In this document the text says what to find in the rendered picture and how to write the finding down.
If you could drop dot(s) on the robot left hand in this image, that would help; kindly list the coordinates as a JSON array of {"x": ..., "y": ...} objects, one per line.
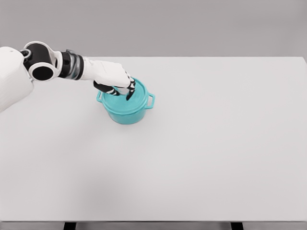
[{"x": 111, "y": 73}]

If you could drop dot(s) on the teal pot lid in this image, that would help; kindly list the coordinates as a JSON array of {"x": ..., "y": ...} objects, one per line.
[{"x": 138, "y": 99}]

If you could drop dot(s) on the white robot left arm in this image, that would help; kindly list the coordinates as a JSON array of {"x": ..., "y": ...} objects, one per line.
[{"x": 45, "y": 64}]

